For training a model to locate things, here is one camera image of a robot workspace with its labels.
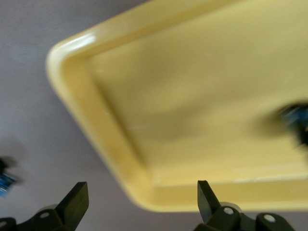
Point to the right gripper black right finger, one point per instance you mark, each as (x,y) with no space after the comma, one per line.
(207,204)

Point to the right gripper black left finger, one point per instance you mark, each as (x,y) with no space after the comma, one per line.
(72,207)

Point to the yellow push button switch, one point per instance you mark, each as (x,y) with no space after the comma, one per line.
(294,115)
(4,185)

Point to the yellow plastic tray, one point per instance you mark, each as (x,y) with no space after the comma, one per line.
(192,96)

